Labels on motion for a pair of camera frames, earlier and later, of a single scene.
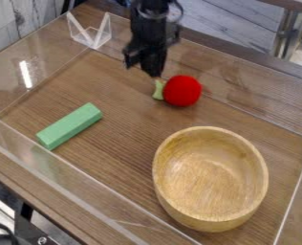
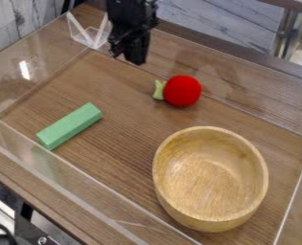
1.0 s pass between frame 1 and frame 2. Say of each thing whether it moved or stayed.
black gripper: moved
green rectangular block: stayed
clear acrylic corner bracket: stayed
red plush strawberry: stayed
